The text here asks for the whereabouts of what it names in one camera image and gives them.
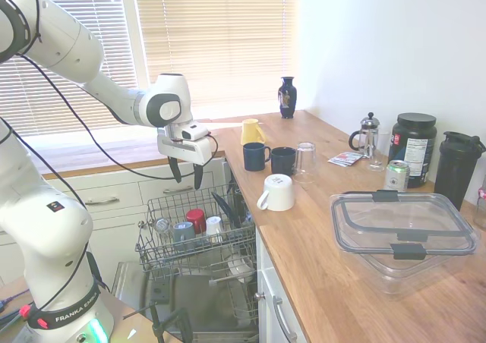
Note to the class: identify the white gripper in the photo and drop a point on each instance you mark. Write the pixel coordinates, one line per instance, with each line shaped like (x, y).
(186, 151)

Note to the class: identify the grey mug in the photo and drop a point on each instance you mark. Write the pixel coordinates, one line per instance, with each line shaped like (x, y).
(184, 236)

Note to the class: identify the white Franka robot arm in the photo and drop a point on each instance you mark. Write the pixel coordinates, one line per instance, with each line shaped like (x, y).
(57, 35)

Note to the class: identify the red mug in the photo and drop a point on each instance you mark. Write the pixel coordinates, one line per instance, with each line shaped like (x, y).
(196, 221)

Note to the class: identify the small white mug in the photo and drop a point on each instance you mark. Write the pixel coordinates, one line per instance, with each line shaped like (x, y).
(213, 229)

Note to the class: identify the tall navy mug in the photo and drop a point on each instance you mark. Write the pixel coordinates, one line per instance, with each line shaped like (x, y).
(253, 158)

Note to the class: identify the yellow mug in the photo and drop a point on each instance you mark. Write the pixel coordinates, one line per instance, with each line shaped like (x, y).
(251, 132)

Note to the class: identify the large white mug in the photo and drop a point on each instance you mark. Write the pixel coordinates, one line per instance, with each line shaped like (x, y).
(279, 193)

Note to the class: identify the wide dark printed mug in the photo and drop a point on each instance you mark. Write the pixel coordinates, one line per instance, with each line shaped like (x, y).
(283, 162)

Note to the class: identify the built-in dishwasher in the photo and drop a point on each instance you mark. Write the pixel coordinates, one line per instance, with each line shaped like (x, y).
(182, 290)

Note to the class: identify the black plastic dish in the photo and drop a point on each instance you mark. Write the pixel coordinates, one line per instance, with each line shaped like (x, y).
(228, 208)

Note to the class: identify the clear glass with label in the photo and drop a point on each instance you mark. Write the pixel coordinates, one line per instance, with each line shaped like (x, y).
(161, 226)

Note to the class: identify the white bowl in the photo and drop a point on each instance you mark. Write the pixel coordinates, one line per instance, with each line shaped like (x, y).
(239, 269)

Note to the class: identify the clear upturned drinking glass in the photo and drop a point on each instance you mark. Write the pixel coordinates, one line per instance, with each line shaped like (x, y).
(305, 164)

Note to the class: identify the dark blue painted vase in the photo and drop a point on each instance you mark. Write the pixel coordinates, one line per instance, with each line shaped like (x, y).
(287, 100)

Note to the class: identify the narrow beige window blind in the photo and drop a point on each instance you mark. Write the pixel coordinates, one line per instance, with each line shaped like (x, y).
(76, 104)

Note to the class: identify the wide beige window blind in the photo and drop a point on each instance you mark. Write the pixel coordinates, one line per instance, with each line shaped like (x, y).
(216, 43)

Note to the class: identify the red white sachet packet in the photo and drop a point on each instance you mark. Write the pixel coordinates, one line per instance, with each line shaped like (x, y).
(343, 159)

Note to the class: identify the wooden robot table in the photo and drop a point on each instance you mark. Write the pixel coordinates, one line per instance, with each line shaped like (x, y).
(125, 322)

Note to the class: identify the glass french press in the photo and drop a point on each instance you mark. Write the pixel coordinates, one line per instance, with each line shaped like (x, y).
(369, 136)

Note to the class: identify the clear upright drinking glass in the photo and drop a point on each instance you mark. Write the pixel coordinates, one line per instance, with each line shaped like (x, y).
(379, 157)

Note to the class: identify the green white drink can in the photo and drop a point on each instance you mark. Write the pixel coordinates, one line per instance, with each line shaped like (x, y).
(396, 176)

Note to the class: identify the clear plastic food container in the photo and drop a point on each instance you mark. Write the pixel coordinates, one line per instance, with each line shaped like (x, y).
(402, 221)

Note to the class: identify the black protein powder tub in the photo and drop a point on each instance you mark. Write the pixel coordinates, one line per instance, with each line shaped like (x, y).
(415, 149)

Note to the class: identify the black shaker bottle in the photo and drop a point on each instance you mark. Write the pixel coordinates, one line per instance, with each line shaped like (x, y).
(455, 172)

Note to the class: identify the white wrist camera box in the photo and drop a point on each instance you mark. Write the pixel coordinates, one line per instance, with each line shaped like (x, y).
(193, 131)

